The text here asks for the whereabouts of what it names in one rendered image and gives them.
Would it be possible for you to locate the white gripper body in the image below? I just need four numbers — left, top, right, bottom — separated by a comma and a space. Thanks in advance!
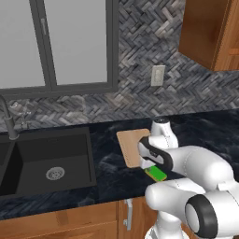
139, 156, 157, 171

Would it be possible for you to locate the green sponge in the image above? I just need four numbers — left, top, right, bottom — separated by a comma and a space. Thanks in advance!
145, 165, 168, 183

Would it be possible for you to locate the wooden cutting board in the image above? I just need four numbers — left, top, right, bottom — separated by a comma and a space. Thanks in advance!
116, 128, 152, 169

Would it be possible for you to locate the wooden cabinet door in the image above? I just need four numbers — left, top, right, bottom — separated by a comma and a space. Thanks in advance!
118, 195, 158, 239
26, 220, 119, 239

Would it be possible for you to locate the silver sink drain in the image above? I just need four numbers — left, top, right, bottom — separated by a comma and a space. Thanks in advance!
45, 166, 66, 182

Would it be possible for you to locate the black sink basin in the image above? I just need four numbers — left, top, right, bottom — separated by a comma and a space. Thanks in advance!
0, 126, 98, 198

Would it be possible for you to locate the wooden drawer front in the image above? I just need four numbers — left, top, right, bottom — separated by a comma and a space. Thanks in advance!
0, 200, 119, 232

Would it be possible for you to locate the dark grey framed window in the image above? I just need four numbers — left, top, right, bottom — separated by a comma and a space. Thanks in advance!
0, 0, 120, 100

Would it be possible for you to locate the grey sink faucet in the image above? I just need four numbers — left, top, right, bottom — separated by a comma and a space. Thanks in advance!
0, 94, 32, 141

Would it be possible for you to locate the silver cabinet handle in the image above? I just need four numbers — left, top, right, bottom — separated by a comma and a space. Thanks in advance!
122, 199, 134, 232

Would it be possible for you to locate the grey wall outlet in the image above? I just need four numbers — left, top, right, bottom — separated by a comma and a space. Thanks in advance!
150, 64, 166, 88

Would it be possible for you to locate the wooden wall cabinet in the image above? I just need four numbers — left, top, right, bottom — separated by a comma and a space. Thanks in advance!
177, 0, 239, 73

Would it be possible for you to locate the grey window handle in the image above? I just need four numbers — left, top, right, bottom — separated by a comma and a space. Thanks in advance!
40, 18, 48, 36

